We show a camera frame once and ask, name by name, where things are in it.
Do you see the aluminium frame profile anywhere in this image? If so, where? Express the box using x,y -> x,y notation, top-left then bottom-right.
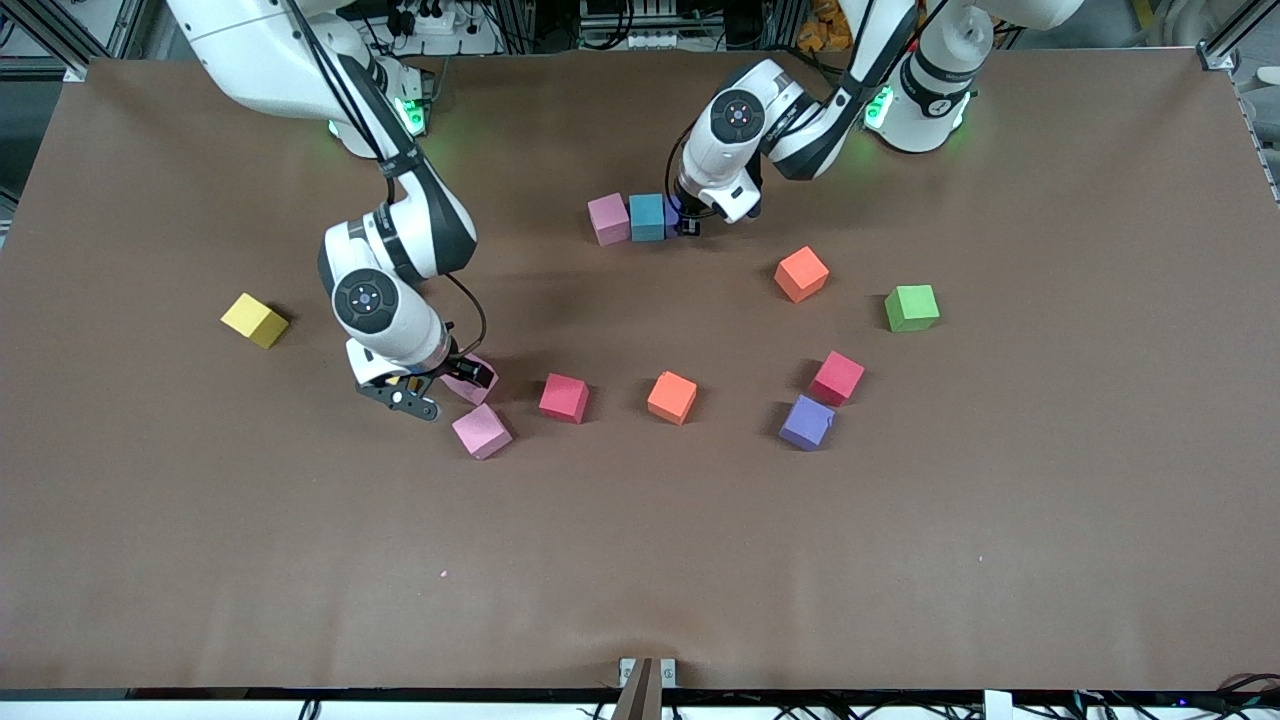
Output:
1195,0 -> 1280,71
0,0 -> 166,81

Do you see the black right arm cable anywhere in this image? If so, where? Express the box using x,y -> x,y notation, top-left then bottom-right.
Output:
440,272 -> 489,369

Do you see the brown table cover sheet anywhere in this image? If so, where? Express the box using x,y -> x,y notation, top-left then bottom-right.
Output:
0,48 -> 1280,693

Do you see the orange packed items pile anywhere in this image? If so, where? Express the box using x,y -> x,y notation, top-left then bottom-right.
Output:
800,0 -> 861,53

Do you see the green foam cube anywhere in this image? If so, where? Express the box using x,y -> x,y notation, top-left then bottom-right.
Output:
884,284 -> 941,334

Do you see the red foam cube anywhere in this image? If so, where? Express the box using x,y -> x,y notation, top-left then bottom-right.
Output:
539,373 -> 590,425
809,350 -> 866,407

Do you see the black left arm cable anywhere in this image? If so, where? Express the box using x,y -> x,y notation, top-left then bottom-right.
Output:
665,125 -> 701,216

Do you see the white power strip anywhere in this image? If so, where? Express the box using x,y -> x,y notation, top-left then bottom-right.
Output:
395,0 -> 459,37

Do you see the blue foam cube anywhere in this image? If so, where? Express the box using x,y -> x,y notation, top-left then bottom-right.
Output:
628,193 -> 668,243

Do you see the orange foam cube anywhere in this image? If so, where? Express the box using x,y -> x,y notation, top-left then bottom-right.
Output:
774,246 -> 831,304
647,371 -> 699,426

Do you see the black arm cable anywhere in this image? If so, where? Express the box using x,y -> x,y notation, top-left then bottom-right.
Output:
665,125 -> 701,216
440,272 -> 489,369

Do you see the pink foam cube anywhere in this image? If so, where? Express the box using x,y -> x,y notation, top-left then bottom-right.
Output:
442,352 -> 500,406
587,193 -> 632,247
451,403 -> 513,461

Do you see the white electrical device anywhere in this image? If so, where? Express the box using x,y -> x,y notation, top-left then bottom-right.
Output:
578,0 -> 683,51

